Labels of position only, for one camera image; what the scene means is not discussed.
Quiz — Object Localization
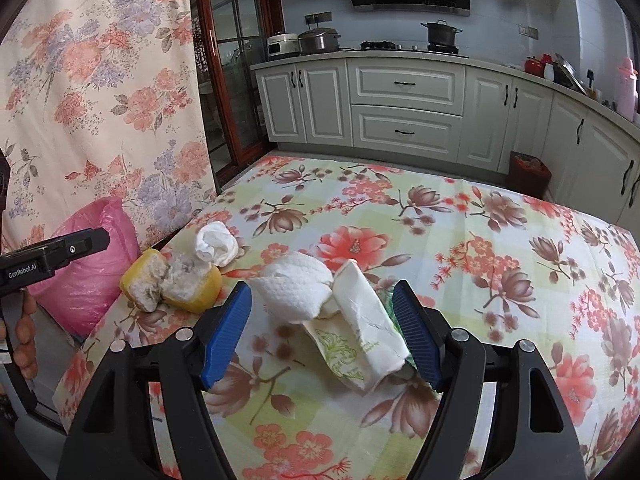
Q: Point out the green zigzag cloth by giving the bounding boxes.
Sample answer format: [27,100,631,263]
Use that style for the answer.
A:
[383,295,418,370]

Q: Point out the yellow pomelo peel piece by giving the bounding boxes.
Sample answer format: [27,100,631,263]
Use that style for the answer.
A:
[160,255,222,314]
[119,248,169,313]

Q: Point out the printed paper wrapper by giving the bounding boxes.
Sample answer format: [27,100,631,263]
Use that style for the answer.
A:
[303,260,410,396]

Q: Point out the small white tissue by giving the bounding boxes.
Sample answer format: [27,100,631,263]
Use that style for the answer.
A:
[195,221,240,268]

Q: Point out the white paper towel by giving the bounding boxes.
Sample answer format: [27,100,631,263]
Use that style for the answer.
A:
[247,252,338,324]

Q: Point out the pink-lined trash bin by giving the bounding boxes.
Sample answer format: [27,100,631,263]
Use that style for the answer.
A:
[28,197,140,340]

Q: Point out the red floor trash bin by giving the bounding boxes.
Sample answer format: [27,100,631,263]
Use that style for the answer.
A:
[506,152,552,200]

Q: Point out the white lower kitchen cabinets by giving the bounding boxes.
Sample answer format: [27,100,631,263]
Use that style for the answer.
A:
[253,51,639,232]

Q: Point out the person's left hand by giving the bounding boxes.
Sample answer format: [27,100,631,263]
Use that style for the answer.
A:
[12,289,38,379]

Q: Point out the floral curtain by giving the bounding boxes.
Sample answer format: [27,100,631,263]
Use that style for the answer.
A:
[1,0,214,251]

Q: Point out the red kettle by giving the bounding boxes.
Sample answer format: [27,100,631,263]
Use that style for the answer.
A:
[524,54,553,78]

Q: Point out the gas stove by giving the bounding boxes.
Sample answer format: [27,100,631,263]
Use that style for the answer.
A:
[360,41,460,56]

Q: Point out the red-framed glass door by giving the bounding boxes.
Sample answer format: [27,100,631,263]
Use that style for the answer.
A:
[196,0,284,185]

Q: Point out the black cooking pot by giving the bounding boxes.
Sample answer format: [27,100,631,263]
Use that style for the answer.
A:
[422,20,462,55]

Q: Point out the silver pressure cooker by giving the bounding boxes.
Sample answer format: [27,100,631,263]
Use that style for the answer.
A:
[297,27,340,55]

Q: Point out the pink thermos flask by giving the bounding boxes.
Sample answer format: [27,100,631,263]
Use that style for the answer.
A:
[614,58,638,122]

